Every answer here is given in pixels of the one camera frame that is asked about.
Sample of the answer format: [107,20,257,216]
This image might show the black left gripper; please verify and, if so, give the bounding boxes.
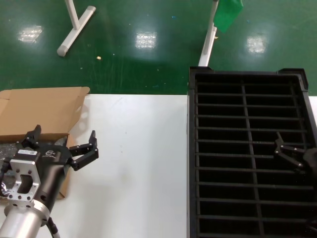
[15,124,100,214]

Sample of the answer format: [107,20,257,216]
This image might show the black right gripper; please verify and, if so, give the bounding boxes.
[273,131,317,174]

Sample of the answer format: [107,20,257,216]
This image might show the grey translucent antistatic bag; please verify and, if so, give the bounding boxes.
[0,143,19,162]

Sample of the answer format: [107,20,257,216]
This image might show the brown cardboard box with lid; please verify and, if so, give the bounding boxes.
[0,86,91,202]

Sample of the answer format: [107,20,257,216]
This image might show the black slotted plastic container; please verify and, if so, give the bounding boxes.
[187,66,317,238]

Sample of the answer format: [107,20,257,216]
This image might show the white T-shaped table leg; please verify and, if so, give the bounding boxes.
[56,0,97,58]

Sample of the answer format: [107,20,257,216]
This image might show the white straight table leg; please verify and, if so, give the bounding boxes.
[198,0,220,67]

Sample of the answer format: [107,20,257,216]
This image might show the green table cloth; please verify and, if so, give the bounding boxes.
[213,0,245,34]

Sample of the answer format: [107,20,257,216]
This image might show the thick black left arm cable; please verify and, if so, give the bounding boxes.
[47,217,61,238]

